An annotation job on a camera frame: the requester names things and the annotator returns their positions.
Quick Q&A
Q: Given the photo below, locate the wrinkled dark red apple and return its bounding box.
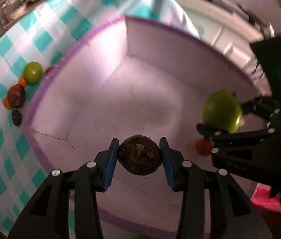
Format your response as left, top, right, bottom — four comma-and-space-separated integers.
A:
7, 84, 26, 109

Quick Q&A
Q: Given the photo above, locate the teal checkered tablecloth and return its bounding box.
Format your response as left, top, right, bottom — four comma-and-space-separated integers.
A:
0, 0, 199, 234

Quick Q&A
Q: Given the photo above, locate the dark brown dried fruit large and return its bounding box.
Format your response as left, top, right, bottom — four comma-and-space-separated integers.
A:
12, 110, 23, 126

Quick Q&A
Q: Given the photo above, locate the purple-edged cardboard box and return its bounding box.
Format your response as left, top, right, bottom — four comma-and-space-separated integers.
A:
23, 16, 259, 238

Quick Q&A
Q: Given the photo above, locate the large green tomato front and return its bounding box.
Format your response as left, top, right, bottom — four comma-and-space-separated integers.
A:
202, 90, 243, 133

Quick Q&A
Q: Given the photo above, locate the white kitchen cabinet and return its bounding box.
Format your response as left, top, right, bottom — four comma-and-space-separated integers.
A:
175, 0, 271, 94

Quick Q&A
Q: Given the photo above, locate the large red tomato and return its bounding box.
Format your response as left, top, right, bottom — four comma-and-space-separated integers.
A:
196, 139, 213, 157

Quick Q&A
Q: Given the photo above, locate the orange mandarin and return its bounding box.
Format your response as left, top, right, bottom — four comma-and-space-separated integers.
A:
3, 97, 12, 110
18, 75, 27, 88

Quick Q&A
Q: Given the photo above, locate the small red tomato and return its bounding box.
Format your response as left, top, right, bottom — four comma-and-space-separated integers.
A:
44, 66, 53, 76

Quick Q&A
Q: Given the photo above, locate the dark dried fruit with stem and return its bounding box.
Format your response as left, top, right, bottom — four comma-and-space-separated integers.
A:
117, 134, 162, 176

